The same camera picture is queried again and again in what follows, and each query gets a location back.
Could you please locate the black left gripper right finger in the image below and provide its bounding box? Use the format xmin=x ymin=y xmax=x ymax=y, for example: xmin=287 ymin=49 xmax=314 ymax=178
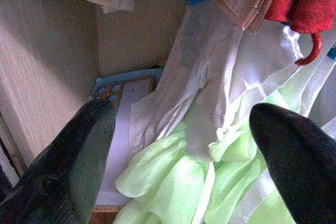
xmin=248 ymin=103 xmax=336 ymax=224

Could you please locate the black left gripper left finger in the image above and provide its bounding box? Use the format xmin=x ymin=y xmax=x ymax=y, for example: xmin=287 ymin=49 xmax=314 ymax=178
xmin=0 ymin=99 xmax=117 ymax=224

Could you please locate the light green sheer cloth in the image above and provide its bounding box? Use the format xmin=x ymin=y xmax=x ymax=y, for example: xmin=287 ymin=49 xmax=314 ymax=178
xmin=112 ymin=77 xmax=336 ymax=224

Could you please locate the light wood wardrobe panel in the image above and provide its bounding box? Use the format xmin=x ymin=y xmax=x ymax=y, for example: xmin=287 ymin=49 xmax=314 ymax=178
xmin=0 ymin=0 xmax=190 ymax=180

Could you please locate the red plastic hook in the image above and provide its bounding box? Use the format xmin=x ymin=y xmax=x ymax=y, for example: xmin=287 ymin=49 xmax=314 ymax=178
xmin=294 ymin=33 xmax=323 ymax=66

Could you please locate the white knit garment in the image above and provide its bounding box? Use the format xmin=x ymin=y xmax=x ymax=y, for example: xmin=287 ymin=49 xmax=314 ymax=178
xmin=130 ymin=3 xmax=305 ymax=162

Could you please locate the red towel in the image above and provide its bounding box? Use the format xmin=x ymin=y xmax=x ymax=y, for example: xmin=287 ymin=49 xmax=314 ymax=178
xmin=264 ymin=0 xmax=336 ymax=34

